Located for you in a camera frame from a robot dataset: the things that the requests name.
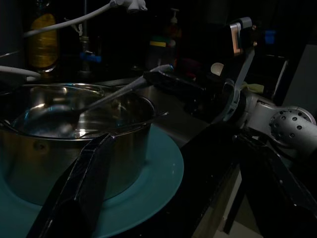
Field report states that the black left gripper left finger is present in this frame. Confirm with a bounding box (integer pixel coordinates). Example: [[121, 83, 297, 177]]
[[27, 132, 116, 238]]

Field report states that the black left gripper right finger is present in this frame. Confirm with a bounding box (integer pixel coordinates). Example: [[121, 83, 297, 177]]
[[234, 133, 317, 238]]

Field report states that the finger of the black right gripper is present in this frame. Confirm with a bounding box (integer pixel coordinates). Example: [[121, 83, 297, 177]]
[[158, 69, 207, 91], [143, 71, 197, 105]]

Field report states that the grey handled metal ladle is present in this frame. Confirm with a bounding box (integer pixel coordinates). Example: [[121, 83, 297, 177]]
[[49, 64, 174, 136]]

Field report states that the stainless steel sink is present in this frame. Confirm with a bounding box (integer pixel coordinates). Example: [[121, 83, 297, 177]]
[[99, 76, 223, 149]]

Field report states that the white round object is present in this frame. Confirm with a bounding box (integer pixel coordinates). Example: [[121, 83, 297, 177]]
[[210, 62, 225, 76]]

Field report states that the yellow green sponge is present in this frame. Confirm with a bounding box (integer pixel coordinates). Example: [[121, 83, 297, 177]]
[[149, 36, 174, 48]]

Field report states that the yellow cloth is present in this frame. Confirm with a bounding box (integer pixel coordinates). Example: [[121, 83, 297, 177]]
[[241, 81, 264, 94]]

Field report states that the soap pump bottle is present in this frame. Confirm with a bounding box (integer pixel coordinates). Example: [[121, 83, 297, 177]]
[[163, 8, 183, 65]]

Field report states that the stainless steel pot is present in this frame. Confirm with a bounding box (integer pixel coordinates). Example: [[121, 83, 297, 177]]
[[0, 83, 170, 206]]

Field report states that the teal plate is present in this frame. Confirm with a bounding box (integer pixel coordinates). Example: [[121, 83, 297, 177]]
[[0, 123, 185, 238]]

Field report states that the metal faucet with blue valve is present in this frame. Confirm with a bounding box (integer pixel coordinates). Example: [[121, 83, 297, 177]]
[[78, 0, 103, 78]]

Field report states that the yellow oil bottle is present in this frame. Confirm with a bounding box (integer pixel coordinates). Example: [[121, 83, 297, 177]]
[[27, 12, 59, 73]]

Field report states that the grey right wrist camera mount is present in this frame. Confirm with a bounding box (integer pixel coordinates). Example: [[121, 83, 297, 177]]
[[221, 16, 258, 122]]

